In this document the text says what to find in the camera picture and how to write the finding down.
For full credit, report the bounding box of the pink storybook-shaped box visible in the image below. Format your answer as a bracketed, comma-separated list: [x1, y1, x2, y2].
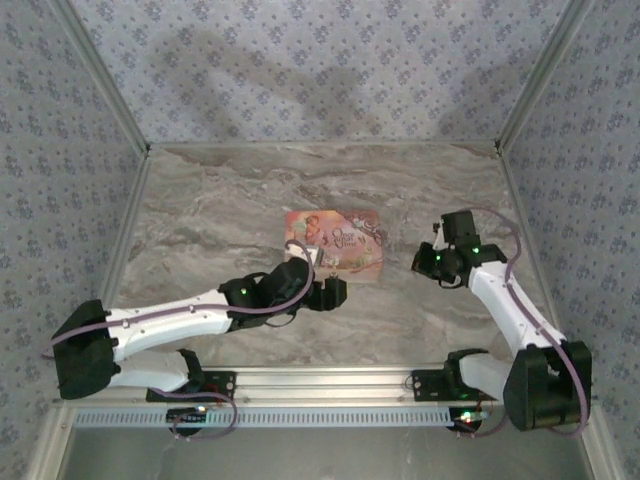
[283, 209, 385, 285]

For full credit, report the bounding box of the aluminium table edge profile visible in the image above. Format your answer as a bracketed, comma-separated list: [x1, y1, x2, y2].
[497, 149, 566, 341]
[97, 149, 154, 306]

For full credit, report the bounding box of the circuit board with green LED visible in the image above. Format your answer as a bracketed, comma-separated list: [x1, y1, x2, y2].
[451, 408, 490, 427]
[166, 406, 210, 422]

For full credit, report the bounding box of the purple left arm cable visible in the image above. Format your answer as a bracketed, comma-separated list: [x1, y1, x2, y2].
[42, 239, 317, 359]

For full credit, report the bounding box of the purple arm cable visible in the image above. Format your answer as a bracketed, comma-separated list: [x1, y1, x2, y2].
[42, 239, 317, 359]
[472, 207, 592, 441]

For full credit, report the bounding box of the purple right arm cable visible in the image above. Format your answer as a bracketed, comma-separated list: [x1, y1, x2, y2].
[472, 207, 592, 441]

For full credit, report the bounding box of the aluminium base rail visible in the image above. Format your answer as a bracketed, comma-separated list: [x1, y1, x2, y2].
[147, 366, 501, 402]

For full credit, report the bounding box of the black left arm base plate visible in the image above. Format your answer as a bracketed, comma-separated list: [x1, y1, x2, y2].
[146, 368, 237, 402]

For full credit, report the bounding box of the slotted grey cable duct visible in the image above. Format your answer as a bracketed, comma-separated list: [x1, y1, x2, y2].
[73, 405, 484, 429]

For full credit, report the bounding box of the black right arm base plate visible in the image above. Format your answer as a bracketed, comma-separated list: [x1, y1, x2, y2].
[411, 368, 481, 402]

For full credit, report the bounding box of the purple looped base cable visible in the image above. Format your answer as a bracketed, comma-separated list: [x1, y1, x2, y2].
[168, 393, 239, 442]
[453, 418, 512, 442]

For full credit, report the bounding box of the aluminium frame post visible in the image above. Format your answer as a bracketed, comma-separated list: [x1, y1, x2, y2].
[52, 0, 153, 157]
[494, 0, 599, 156]

